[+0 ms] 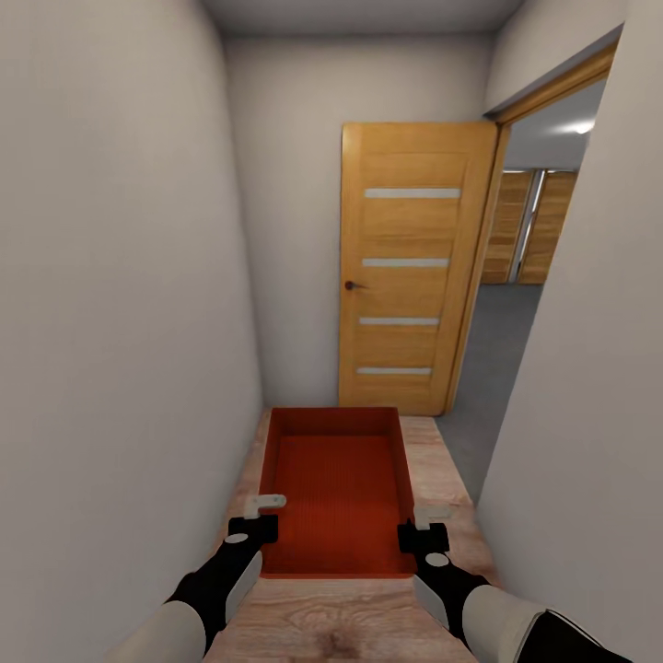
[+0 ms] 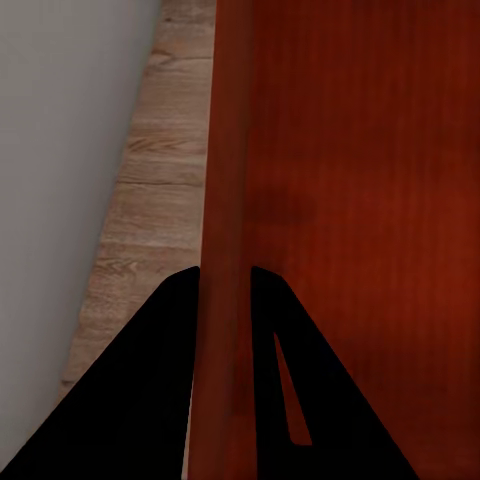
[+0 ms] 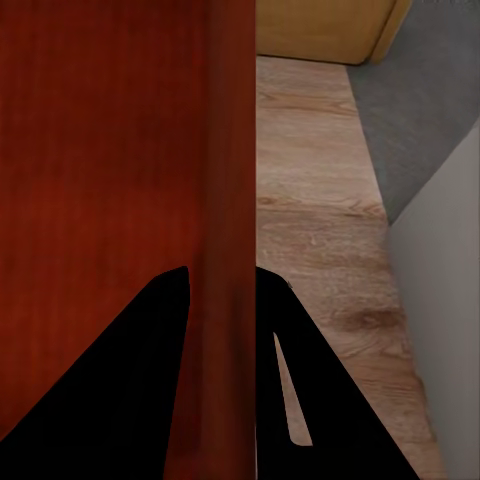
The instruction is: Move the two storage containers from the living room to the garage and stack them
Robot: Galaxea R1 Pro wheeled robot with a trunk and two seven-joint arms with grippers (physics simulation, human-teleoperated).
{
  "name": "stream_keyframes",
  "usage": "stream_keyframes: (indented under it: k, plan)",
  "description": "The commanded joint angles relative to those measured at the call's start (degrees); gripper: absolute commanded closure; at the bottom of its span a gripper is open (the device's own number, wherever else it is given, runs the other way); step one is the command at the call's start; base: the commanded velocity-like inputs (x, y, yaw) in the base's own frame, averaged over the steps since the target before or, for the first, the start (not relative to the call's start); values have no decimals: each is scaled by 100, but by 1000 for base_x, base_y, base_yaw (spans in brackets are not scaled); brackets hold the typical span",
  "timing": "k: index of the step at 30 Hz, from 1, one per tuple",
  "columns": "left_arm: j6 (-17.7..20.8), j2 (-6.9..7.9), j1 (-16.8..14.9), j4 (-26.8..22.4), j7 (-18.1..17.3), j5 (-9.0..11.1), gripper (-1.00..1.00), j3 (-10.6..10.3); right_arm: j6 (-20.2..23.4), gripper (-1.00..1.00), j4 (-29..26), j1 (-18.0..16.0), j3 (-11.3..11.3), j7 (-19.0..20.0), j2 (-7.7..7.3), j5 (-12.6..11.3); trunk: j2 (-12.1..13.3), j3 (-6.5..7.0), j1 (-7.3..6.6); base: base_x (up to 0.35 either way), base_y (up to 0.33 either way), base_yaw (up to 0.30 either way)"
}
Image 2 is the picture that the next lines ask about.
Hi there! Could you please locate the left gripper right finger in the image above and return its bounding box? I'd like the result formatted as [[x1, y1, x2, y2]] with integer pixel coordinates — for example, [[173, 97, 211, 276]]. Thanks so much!
[[251, 266, 419, 480]]

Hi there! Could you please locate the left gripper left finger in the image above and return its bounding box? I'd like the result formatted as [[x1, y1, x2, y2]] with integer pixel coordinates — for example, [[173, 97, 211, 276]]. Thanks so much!
[[0, 266, 200, 480]]

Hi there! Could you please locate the storage box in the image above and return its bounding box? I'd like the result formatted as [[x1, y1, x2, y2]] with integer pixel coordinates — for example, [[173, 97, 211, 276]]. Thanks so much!
[[187, 0, 480, 480]]

